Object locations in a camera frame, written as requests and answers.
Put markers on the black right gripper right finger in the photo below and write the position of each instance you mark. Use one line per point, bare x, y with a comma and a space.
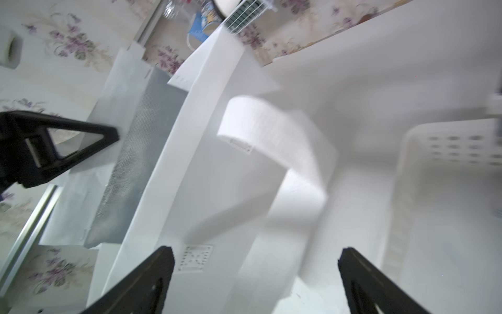
368, 290

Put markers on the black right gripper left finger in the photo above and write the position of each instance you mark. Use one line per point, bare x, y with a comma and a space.
144, 290

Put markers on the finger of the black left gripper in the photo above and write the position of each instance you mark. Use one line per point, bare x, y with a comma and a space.
36, 148

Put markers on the white insulated delivery bag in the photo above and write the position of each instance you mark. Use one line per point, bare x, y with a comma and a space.
219, 162

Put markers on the white perforated plastic basket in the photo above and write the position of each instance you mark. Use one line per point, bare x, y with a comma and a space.
443, 247

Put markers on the clear plastic water bottle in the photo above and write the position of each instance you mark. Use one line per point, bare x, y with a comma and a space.
175, 8

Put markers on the white wire wall basket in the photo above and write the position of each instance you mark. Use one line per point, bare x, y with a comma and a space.
238, 14

